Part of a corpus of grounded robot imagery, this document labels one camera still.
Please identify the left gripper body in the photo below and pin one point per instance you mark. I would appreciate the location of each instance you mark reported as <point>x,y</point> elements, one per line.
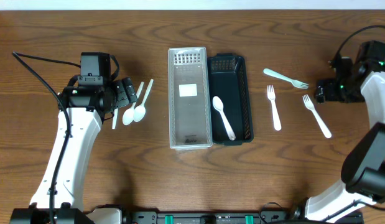
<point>124,91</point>

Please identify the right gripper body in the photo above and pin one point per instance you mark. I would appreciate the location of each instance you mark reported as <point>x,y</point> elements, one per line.
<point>320,93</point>

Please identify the white fork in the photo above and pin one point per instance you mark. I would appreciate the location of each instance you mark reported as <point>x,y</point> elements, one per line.
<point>275,116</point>
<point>309,105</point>

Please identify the pale green plastic fork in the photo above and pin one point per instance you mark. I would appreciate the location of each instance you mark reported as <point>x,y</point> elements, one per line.
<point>295,83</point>

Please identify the white spoon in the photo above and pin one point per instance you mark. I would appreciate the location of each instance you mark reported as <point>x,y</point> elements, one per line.
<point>218,105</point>
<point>128,116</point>
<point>140,110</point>

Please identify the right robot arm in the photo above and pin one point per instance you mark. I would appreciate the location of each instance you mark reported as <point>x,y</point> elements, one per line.
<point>362,182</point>

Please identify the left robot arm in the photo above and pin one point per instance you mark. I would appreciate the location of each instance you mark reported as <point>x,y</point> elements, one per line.
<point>83,105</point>

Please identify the white spoon bowl up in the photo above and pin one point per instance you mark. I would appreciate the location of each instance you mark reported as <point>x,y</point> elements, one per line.
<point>115,117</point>

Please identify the white label in basket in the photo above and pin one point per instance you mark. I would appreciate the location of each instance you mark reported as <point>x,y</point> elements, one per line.
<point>186,90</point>

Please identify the clear plastic basket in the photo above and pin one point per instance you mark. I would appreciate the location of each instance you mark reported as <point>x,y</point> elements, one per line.
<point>189,117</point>

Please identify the black plastic basket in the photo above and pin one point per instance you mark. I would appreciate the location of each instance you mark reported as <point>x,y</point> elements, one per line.
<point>228,80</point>

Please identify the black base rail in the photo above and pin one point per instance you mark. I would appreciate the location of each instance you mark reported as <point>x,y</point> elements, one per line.
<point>207,217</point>

